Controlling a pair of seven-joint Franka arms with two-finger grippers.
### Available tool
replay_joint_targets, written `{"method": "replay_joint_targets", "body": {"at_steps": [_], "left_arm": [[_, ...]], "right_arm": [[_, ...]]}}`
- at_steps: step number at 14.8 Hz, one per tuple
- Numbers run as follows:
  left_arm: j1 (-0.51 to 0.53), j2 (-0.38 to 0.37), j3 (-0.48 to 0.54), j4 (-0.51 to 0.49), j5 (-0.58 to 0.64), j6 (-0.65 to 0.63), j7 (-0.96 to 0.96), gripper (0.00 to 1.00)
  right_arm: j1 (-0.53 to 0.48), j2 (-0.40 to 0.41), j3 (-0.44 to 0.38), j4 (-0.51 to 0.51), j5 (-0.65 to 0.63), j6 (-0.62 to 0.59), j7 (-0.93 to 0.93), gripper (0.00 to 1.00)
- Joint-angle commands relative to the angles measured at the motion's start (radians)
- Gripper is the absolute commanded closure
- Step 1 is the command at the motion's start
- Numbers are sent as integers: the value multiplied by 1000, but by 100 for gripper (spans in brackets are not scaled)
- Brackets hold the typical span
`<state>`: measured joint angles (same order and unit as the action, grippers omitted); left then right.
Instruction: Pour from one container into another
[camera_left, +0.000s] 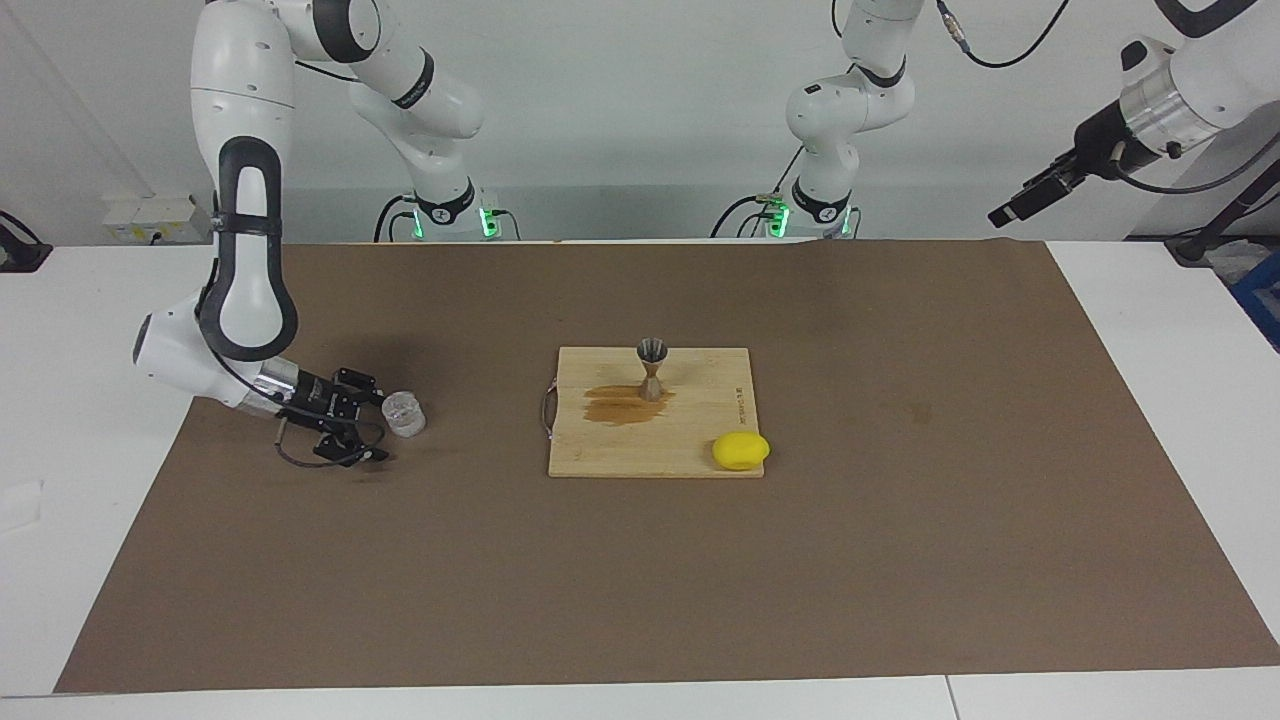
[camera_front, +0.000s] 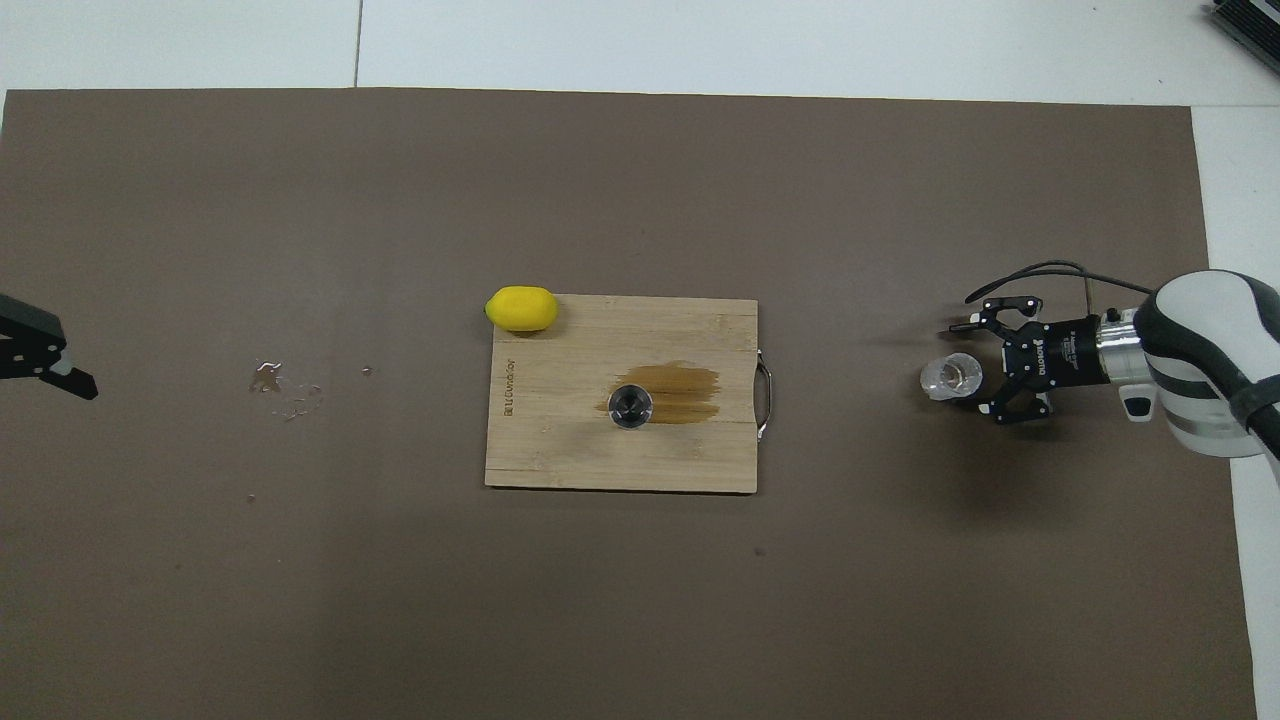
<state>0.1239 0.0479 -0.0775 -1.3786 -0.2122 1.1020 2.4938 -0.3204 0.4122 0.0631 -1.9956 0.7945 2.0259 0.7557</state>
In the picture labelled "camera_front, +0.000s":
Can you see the spilled water drops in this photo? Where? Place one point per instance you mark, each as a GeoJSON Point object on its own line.
{"type": "Point", "coordinates": [295, 402]}

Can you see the yellow lemon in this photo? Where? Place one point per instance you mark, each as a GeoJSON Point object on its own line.
{"type": "Point", "coordinates": [521, 308]}

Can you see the wooden cutting board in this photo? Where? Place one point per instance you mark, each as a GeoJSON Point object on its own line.
{"type": "Point", "coordinates": [600, 450]}

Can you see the steel jigger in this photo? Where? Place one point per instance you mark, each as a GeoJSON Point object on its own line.
{"type": "Point", "coordinates": [631, 406]}

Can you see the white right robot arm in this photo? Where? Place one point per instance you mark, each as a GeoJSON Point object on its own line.
{"type": "Point", "coordinates": [1200, 360]}

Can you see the brown table mat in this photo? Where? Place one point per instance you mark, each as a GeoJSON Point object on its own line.
{"type": "Point", "coordinates": [640, 600]}

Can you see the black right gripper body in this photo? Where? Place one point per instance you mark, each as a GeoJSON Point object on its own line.
{"type": "Point", "coordinates": [1060, 352]}

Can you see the black ribbed box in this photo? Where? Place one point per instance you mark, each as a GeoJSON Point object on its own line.
{"type": "Point", "coordinates": [1250, 18]}

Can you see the clear glass cup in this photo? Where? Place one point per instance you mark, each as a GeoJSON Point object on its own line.
{"type": "Point", "coordinates": [950, 378]}

